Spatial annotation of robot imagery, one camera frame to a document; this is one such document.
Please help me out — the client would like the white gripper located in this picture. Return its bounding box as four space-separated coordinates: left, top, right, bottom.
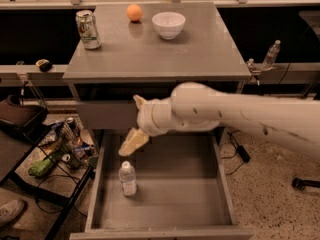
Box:
118 95 173 157

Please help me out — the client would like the clear plastic water bottle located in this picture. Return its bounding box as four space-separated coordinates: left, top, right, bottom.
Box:
119 161 137 196

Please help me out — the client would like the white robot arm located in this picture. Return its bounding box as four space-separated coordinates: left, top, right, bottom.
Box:
118 82 320 160

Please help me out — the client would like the grey drawer cabinet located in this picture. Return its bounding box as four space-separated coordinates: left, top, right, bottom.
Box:
62 1 252 148

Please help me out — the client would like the open grey bottom drawer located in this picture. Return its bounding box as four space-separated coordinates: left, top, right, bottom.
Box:
70 131 254 240

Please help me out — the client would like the small background water bottle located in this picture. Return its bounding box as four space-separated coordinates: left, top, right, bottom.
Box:
262 40 281 71

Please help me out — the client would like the white ceramic bowl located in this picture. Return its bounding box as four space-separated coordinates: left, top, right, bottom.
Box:
152 12 186 40

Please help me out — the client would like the green snack bag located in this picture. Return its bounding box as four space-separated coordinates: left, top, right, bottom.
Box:
28 153 62 178

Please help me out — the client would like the black tape measure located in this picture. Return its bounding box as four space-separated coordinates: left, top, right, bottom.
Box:
35 59 53 72

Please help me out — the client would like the orange fruit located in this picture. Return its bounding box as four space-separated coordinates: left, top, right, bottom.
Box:
126 4 142 22

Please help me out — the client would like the black power adapter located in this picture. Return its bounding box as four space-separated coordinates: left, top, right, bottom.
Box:
237 145 251 163

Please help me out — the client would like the green soda can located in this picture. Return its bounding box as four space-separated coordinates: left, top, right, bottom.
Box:
76 10 101 49

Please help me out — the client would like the brown bag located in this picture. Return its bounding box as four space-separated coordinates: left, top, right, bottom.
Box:
0 95 48 141

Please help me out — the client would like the metal clamp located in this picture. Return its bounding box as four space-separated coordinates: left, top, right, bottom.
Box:
246 58 261 85

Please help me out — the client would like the grey shoe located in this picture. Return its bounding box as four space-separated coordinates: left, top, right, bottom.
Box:
0 199 25 227

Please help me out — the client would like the black chair caster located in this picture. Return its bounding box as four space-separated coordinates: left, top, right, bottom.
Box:
292 178 320 191

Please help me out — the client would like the black wire basket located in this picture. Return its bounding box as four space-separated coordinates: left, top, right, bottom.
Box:
38 116 98 170

